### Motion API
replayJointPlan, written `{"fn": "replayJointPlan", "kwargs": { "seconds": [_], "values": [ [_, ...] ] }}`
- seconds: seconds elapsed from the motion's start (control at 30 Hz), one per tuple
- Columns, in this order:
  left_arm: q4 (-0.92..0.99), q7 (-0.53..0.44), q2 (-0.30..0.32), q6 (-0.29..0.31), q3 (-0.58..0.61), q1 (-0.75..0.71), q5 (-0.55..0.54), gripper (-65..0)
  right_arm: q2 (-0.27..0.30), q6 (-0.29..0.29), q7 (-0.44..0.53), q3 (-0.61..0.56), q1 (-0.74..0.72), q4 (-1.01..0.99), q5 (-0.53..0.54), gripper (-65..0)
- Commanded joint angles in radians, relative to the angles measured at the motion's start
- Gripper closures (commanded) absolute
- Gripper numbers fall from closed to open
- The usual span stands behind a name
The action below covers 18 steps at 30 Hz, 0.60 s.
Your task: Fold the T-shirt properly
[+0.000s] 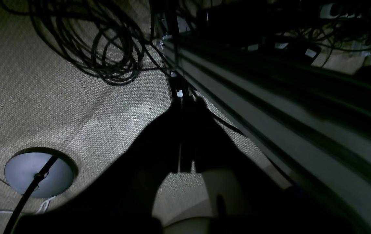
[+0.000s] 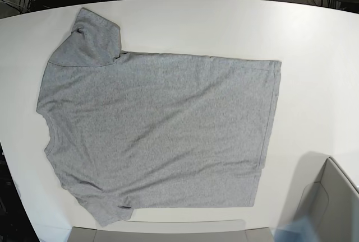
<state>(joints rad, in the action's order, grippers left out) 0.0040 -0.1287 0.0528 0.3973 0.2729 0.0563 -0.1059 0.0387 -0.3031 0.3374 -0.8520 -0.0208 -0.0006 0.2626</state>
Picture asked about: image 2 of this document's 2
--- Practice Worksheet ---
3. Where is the blue blurred object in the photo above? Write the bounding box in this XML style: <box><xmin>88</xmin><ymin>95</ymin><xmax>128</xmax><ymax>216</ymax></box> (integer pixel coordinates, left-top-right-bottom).
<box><xmin>273</xmin><ymin>216</ymin><xmax>319</xmax><ymax>242</ymax></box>

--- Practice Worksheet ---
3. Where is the grey tray at bottom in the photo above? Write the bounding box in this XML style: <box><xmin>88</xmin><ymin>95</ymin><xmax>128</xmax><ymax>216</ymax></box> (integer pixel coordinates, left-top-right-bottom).
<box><xmin>67</xmin><ymin>220</ymin><xmax>274</xmax><ymax>241</ymax></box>

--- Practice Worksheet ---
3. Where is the grey T-shirt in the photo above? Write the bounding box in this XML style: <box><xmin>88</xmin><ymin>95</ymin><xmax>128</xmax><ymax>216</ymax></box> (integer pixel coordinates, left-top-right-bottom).
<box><xmin>36</xmin><ymin>8</ymin><xmax>281</xmax><ymax>226</ymax></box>

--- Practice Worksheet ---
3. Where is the grey box at right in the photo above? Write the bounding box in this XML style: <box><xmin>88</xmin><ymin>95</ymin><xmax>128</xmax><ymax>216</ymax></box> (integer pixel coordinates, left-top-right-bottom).
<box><xmin>293</xmin><ymin>157</ymin><xmax>358</xmax><ymax>241</ymax></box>

